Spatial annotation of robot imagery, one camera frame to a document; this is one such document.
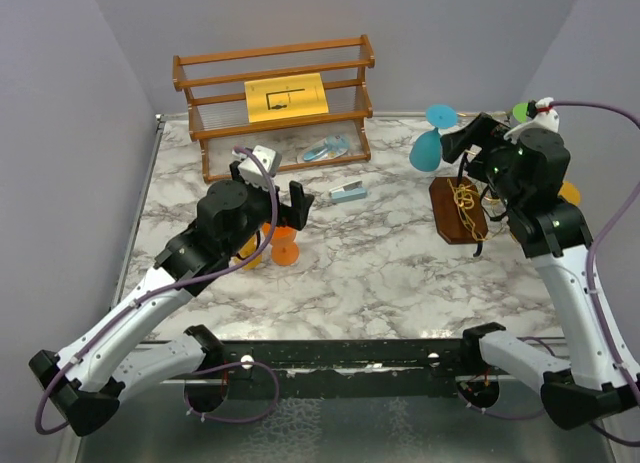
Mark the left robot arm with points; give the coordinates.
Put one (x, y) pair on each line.
(88, 380)

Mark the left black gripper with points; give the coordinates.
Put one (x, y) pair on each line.
(294, 215)

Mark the wooden shelf rack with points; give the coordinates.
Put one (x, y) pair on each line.
(242, 92)

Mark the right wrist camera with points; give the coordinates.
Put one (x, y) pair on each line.
(540, 114)

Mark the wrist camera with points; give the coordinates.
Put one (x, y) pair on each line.
(540, 114)
(258, 164)

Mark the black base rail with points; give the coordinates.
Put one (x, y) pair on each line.
(332, 369)

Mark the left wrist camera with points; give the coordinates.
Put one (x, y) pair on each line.
(258, 164)

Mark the blue wine glass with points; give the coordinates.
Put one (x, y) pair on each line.
(425, 155)

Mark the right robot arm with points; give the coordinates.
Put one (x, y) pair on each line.
(525, 168)

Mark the light blue stapler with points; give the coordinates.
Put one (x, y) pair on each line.
(348, 192)

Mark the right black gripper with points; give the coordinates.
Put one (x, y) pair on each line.
(484, 131)

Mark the orange wine glass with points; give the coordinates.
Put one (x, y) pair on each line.
(284, 250)

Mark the green wine glass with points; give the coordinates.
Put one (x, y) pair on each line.
(520, 112)

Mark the blue correction tape package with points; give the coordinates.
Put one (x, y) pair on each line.
(329, 148)

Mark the wine glass rack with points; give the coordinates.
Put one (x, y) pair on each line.
(458, 207)

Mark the yellow book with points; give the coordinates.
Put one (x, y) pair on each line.
(285, 97)

